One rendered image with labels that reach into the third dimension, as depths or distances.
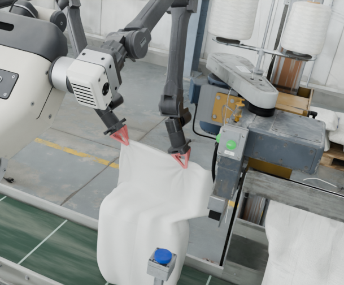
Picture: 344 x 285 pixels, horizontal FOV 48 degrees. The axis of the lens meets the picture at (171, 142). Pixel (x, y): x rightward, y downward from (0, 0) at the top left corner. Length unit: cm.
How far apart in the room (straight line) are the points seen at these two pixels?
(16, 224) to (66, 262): 40
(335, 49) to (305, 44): 496
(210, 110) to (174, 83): 30
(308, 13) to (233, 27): 25
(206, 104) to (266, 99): 41
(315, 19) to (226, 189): 62
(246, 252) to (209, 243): 93
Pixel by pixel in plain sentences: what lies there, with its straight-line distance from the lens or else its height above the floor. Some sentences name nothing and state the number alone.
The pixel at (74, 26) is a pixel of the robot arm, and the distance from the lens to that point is 161.
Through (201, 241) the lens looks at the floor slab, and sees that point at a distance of 279.
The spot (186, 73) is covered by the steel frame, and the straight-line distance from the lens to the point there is 630.
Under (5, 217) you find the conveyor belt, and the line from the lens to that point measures 230.
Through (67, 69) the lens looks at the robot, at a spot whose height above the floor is 148.
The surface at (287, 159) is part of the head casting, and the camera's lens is 120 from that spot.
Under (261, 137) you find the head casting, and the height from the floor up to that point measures 131.
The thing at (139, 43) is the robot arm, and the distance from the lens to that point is 113.
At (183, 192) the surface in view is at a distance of 153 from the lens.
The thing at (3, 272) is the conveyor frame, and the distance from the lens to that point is 206.
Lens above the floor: 177
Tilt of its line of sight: 26 degrees down
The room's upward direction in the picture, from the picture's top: 9 degrees clockwise
